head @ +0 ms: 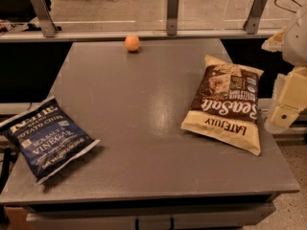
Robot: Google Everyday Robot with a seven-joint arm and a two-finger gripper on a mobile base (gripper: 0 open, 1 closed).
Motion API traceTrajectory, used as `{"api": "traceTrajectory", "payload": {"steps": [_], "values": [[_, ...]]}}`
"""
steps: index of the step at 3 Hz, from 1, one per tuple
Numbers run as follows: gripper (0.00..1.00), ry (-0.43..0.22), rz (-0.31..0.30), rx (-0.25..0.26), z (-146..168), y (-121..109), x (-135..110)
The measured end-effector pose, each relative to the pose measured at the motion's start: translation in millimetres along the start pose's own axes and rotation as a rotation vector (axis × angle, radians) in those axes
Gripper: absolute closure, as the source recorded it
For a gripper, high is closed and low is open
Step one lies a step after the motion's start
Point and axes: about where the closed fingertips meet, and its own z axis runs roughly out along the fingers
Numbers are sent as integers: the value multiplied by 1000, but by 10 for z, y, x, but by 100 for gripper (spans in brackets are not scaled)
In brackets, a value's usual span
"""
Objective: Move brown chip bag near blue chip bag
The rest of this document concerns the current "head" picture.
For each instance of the grey table drawer front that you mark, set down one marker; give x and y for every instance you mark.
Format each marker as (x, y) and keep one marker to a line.
(196, 217)

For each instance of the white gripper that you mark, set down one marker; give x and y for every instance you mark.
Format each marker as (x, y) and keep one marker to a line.
(296, 42)

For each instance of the middle metal bracket post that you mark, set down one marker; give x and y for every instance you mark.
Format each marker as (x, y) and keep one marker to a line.
(172, 13)

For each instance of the orange fruit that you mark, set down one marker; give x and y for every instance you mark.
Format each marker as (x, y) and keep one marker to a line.
(132, 43)

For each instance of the blue Kettle chip bag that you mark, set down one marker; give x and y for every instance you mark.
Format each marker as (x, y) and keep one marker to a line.
(47, 138)

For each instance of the grey metal rail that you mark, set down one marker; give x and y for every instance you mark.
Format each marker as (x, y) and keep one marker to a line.
(37, 36)

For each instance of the brown Late July chip bag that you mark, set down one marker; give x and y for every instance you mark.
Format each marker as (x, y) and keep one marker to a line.
(226, 105)

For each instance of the left metal bracket post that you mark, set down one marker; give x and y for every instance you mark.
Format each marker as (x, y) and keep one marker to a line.
(46, 24)

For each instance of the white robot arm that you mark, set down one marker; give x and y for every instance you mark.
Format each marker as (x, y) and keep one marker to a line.
(294, 48)

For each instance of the metal bracket post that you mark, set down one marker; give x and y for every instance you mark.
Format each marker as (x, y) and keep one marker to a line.
(46, 24)
(253, 21)
(172, 13)

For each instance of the right metal bracket post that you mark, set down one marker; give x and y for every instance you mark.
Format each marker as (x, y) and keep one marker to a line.
(253, 21)

